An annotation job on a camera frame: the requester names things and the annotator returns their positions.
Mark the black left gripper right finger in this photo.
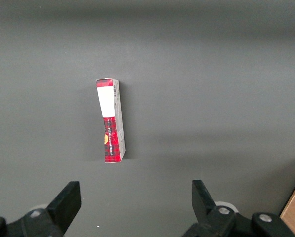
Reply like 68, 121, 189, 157
181, 180, 295, 237

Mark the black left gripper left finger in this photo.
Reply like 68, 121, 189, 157
0, 181, 82, 237

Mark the red tartan cardboard box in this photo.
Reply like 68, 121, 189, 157
95, 78, 126, 164

